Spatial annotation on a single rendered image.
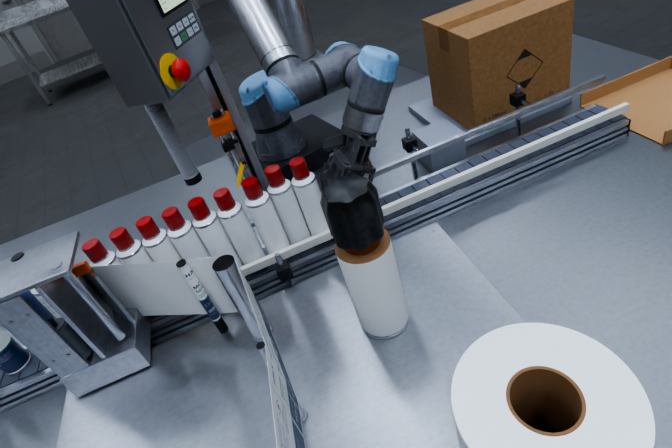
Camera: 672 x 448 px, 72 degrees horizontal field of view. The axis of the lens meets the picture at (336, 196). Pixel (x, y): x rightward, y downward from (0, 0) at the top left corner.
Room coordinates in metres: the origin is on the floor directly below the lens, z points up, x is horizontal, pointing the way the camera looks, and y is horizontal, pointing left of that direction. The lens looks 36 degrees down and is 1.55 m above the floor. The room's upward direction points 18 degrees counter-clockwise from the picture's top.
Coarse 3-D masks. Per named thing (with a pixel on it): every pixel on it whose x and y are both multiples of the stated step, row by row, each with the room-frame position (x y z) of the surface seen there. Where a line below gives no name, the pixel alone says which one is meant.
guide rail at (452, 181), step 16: (608, 112) 0.87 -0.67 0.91; (624, 112) 0.87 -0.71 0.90; (576, 128) 0.85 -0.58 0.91; (528, 144) 0.84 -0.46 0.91; (544, 144) 0.84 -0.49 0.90; (496, 160) 0.82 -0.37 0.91; (512, 160) 0.83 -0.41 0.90; (464, 176) 0.81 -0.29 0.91; (416, 192) 0.80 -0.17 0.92; (432, 192) 0.79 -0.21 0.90; (384, 208) 0.78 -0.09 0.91; (400, 208) 0.78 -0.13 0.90; (304, 240) 0.76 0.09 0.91; (320, 240) 0.75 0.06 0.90; (272, 256) 0.74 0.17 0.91; (288, 256) 0.74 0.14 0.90
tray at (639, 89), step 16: (656, 64) 1.08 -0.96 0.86; (624, 80) 1.07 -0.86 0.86; (640, 80) 1.07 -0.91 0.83; (656, 80) 1.05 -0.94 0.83; (592, 96) 1.05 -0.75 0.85; (608, 96) 1.05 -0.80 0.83; (624, 96) 1.02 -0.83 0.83; (640, 96) 1.00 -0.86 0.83; (656, 96) 0.98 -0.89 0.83; (640, 112) 0.93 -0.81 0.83; (656, 112) 0.91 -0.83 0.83; (640, 128) 0.87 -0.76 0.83; (656, 128) 0.85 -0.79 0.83
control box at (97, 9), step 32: (96, 0) 0.78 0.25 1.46; (128, 0) 0.78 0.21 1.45; (96, 32) 0.79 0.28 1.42; (128, 32) 0.77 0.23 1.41; (160, 32) 0.81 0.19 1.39; (128, 64) 0.78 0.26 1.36; (160, 64) 0.77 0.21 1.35; (192, 64) 0.84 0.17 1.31; (128, 96) 0.80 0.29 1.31; (160, 96) 0.77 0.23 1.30
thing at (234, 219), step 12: (216, 192) 0.77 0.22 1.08; (228, 192) 0.77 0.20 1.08; (228, 204) 0.76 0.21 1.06; (240, 204) 0.77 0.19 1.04; (228, 216) 0.75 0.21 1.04; (240, 216) 0.75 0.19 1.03; (228, 228) 0.75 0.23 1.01; (240, 228) 0.75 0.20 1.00; (252, 228) 0.77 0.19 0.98; (240, 240) 0.75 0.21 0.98; (252, 240) 0.75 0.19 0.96; (240, 252) 0.75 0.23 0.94; (252, 252) 0.75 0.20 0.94
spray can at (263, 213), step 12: (252, 180) 0.78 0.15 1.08; (252, 192) 0.76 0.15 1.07; (264, 192) 0.78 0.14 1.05; (252, 204) 0.76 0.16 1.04; (264, 204) 0.76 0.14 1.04; (252, 216) 0.76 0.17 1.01; (264, 216) 0.75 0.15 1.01; (276, 216) 0.77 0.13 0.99; (264, 228) 0.75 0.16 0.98; (276, 228) 0.76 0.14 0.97; (264, 240) 0.76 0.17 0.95; (276, 240) 0.75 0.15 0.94; (288, 240) 0.78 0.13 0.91
